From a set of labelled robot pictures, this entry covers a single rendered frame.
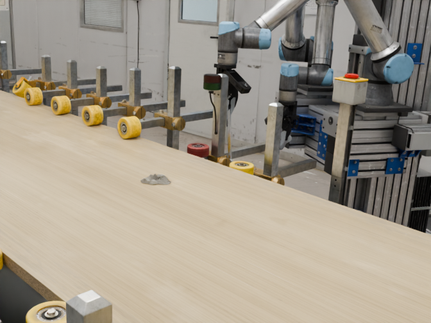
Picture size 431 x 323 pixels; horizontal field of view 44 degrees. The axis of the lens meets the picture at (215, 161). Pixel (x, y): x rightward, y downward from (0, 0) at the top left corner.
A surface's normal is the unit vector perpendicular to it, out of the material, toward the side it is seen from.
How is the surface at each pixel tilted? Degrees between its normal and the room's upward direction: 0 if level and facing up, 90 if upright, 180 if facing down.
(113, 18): 90
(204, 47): 90
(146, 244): 0
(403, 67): 96
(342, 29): 90
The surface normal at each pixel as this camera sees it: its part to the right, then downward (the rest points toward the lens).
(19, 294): -0.70, 0.17
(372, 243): 0.05, -0.96
